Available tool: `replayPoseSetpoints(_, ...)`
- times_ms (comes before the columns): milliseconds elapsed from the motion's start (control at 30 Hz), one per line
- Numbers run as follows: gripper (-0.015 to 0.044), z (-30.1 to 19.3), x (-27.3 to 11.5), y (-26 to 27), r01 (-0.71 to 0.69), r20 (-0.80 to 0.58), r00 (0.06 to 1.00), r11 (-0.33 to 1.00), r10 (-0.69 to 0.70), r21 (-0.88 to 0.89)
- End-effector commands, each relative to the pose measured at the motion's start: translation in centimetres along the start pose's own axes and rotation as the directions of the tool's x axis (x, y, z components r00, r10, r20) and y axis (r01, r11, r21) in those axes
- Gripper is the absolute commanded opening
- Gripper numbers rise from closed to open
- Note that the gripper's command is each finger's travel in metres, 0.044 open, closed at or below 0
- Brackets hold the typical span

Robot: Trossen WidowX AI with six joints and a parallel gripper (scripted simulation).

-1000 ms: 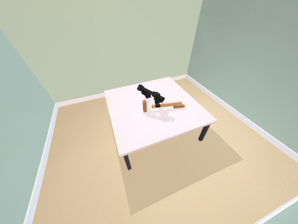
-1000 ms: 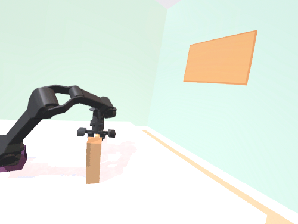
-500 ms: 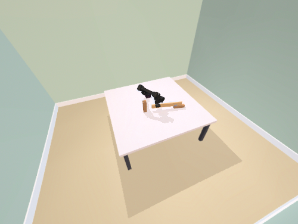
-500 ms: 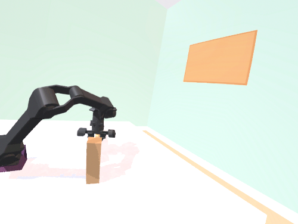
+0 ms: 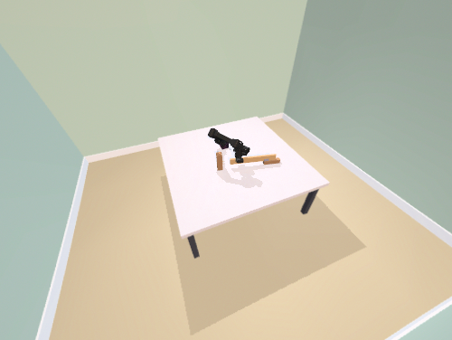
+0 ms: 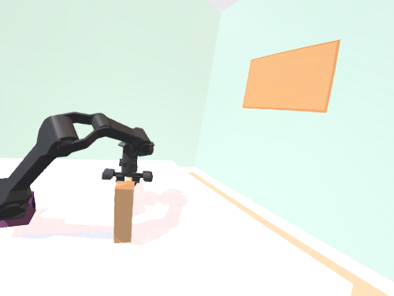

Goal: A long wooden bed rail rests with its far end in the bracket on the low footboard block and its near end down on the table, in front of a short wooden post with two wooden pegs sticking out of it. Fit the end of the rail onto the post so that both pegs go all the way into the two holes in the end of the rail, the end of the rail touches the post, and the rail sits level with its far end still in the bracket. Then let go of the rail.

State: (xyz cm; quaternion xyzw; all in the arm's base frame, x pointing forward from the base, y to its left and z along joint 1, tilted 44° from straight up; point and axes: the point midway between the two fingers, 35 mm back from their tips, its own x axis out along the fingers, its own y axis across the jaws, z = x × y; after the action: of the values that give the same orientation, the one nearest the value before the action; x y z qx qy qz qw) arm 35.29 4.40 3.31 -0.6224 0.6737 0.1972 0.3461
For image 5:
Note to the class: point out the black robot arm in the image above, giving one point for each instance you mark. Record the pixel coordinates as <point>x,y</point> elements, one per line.
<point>223,140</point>

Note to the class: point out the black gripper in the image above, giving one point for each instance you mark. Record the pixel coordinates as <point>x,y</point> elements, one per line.
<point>238,157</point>

